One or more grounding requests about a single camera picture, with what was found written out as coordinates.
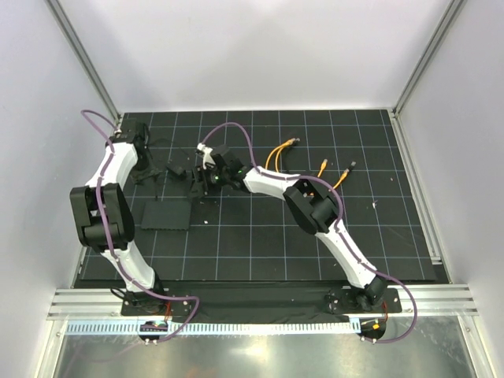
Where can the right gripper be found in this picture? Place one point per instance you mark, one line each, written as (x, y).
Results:
(197, 189)

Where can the black power adapter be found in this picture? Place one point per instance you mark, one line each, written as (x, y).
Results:
(176, 172)

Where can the aluminium frame rail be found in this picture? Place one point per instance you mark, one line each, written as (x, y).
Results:
(430, 301)

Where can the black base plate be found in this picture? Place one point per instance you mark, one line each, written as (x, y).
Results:
(268, 302)

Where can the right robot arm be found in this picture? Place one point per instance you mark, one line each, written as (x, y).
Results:
(315, 207)

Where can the black network switch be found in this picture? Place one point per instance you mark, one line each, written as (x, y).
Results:
(169, 215)

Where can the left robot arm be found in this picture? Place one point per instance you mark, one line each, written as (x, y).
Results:
(104, 221)

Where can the black grid mat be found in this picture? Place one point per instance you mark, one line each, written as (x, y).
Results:
(236, 236)

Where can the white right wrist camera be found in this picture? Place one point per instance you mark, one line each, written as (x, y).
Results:
(205, 152)

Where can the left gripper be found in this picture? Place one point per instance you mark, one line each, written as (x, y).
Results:
(150, 172)

